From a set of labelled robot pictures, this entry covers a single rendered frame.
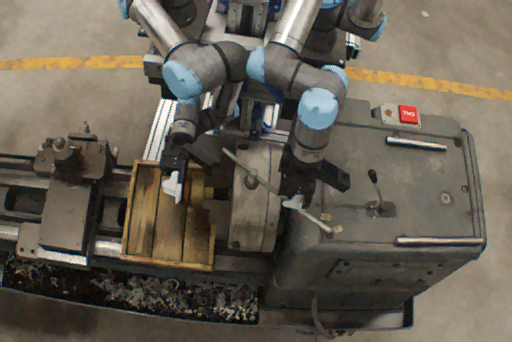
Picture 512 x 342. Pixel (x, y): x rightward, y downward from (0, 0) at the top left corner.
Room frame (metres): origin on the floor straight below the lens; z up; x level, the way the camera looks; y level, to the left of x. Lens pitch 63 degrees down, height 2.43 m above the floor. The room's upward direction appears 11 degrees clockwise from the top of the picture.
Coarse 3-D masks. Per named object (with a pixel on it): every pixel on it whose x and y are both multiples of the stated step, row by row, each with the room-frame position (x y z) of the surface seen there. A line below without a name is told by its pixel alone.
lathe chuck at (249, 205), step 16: (240, 144) 0.71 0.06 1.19; (256, 144) 0.72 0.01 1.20; (256, 160) 0.65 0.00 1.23; (240, 176) 0.59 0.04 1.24; (240, 192) 0.55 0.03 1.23; (256, 192) 0.56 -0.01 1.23; (240, 208) 0.52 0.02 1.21; (256, 208) 0.53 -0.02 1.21; (240, 224) 0.49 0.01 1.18; (256, 224) 0.49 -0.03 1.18; (240, 240) 0.46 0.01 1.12; (256, 240) 0.47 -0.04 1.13
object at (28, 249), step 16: (48, 160) 0.67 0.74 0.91; (96, 192) 0.59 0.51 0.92; (96, 208) 0.54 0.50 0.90; (32, 224) 0.42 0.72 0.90; (96, 224) 0.49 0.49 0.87; (32, 240) 0.37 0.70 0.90; (32, 256) 0.31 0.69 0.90; (48, 256) 0.32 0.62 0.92; (64, 256) 0.34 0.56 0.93; (80, 256) 0.36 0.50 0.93
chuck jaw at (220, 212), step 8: (208, 200) 0.57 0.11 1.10; (216, 200) 0.57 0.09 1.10; (208, 208) 0.54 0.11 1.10; (216, 208) 0.55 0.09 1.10; (224, 208) 0.55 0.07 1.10; (216, 216) 0.52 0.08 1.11; (224, 216) 0.53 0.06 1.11; (216, 224) 0.50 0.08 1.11; (224, 224) 0.50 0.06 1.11; (216, 232) 0.48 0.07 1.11; (224, 232) 0.48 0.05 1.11
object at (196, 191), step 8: (184, 184) 0.60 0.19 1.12; (192, 184) 0.60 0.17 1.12; (200, 184) 0.60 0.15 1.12; (184, 192) 0.57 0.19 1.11; (192, 192) 0.58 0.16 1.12; (200, 192) 0.58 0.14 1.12; (208, 192) 0.59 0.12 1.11; (184, 200) 0.56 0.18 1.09; (192, 200) 0.56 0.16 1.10; (200, 200) 0.56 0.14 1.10
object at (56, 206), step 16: (80, 144) 0.73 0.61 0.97; (96, 144) 0.74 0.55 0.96; (48, 192) 0.53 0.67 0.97; (64, 192) 0.54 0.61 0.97; (80, 192) 0.56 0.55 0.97; (48, 208) 0.47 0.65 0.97; (64, 208) 0.49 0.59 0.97; (80, 208) 0.50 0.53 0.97; (48, 224) 0.42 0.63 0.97; (64, 224) 0.43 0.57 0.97; (80, 224) 0.45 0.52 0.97; (48, 240) 0.37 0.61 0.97; (64, 240) 0.38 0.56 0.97; (80, 240) 0.40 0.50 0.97
